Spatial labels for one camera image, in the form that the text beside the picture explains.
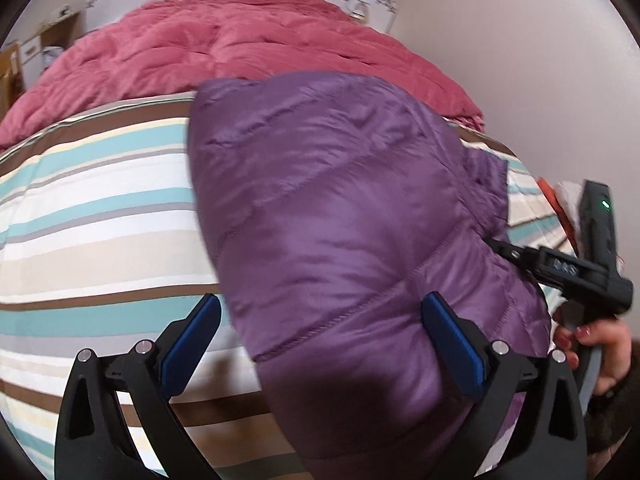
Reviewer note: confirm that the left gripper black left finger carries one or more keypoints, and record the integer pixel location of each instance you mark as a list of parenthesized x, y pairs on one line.
[(93, 440)]

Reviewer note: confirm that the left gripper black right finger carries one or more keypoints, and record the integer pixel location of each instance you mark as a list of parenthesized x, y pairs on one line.
[(548, 441)]

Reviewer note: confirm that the purple down jacket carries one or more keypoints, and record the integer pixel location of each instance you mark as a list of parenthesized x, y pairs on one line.
[(330, 206)]

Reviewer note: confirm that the pink red quilt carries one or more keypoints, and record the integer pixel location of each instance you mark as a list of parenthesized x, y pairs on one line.
[(172, 46)]

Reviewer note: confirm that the striped bed sheet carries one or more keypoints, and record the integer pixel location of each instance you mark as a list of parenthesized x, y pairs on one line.
[(100, 248)]

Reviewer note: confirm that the wooden desk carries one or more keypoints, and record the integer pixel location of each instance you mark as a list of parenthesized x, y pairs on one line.
[(22, 63)]

